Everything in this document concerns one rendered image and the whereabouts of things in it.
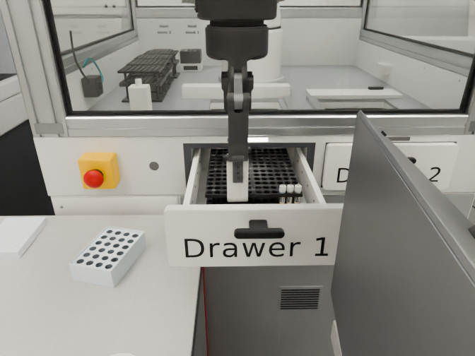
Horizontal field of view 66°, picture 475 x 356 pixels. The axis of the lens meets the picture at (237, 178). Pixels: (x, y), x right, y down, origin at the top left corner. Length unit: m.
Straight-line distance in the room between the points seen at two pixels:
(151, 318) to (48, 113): 0.48
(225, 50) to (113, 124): 0.45
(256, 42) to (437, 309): 0.31
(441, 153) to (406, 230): 0.61
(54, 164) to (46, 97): 0.15
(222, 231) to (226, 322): 0.58
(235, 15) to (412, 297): 0.31
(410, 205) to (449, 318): 0.10
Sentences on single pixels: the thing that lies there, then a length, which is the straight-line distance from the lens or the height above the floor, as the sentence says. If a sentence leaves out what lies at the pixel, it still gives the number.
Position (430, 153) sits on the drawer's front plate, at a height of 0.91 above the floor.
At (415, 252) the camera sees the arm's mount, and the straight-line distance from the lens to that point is 0.32.
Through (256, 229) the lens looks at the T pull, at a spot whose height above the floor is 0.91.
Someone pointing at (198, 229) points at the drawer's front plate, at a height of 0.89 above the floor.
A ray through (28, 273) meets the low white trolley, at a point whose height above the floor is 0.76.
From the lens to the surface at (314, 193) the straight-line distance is 0.70.
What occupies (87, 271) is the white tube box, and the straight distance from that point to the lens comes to 0.71.
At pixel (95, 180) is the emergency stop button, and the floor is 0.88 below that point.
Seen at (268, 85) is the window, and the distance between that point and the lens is 0.80.
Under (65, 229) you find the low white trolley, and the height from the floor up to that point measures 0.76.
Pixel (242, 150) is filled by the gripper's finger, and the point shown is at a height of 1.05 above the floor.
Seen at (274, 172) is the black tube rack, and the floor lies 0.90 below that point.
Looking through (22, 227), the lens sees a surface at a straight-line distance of 0.92.
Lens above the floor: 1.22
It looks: 26 degrees down
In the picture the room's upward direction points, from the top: straight up
